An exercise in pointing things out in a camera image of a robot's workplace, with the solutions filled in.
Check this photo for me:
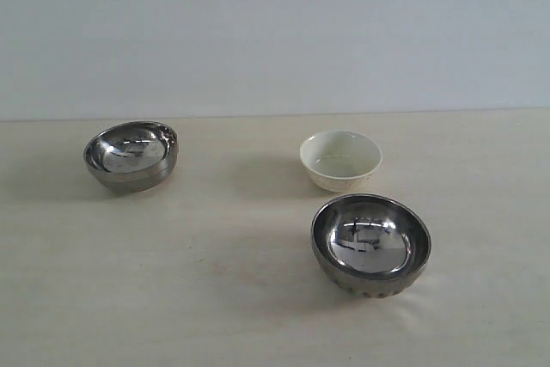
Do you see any ribbed stainless steel bowl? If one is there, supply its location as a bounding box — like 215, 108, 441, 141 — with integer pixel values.
310, 193, 431, 298

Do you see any white ceramic bowl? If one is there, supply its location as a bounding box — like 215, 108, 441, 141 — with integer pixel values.
299, 130, 383, 193

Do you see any smooth stainless steel bowl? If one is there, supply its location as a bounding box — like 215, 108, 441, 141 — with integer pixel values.
83, 120, 179, 193

